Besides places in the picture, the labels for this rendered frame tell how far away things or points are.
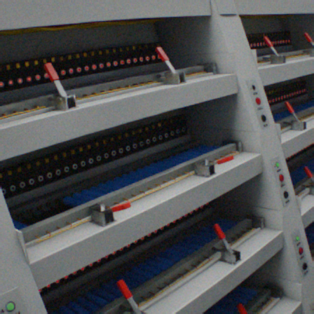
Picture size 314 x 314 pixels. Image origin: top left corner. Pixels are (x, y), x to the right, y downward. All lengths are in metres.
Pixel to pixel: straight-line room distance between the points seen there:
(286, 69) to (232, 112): 0.26
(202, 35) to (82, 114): 0.46
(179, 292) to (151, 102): 0.36
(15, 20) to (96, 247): 0.38
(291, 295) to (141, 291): 0.45
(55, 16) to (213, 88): 0.38
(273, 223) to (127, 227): 0.45
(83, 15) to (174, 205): 0.38
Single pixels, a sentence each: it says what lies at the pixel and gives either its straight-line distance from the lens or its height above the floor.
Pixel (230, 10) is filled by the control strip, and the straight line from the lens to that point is 1.07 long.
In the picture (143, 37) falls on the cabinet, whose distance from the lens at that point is 1.11.
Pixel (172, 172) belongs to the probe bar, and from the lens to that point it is 0.85.
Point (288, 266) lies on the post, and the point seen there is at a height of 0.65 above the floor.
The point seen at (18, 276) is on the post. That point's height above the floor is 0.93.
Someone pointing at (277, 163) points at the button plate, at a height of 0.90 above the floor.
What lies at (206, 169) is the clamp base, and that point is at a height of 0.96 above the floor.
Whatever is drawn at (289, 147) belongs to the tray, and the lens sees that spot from 1.13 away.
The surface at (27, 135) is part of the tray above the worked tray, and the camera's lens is 0.64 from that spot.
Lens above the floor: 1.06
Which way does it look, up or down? 4 degrees down
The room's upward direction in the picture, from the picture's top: 18 degrees counter-clockwise
